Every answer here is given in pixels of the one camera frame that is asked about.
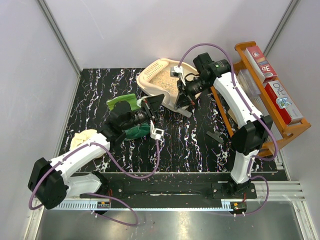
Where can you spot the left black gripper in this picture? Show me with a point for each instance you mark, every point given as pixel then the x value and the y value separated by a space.
pixel 152 105

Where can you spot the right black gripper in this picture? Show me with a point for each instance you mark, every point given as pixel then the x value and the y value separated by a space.
pixel 183 99

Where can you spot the green litter bag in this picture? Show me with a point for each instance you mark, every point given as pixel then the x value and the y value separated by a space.
pixel 124 104

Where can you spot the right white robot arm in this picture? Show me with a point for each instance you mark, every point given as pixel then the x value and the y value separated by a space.
pixel 253 126

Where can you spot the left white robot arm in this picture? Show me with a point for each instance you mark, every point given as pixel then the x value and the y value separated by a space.
pixel 51 181

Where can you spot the beige litter box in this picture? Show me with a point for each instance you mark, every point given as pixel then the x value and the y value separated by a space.
pixel 155 80

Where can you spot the clear acrylic box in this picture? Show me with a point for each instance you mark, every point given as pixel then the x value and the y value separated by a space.
pixel 248 84

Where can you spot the red box 3b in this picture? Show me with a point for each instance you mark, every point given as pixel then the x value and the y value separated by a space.
pixel 261 66

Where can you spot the red white box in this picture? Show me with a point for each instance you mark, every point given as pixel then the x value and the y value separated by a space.
pixel 283 103

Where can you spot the orange wooden rack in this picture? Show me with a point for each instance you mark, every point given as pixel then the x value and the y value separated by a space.
pixel 288 132

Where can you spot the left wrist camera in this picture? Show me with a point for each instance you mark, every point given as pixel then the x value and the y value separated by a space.
pixel 156 133

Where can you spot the small black bracket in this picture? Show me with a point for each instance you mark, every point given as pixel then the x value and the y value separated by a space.
pixel 215 136

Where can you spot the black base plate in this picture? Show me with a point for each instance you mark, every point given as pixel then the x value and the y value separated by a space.
pixel 174 190

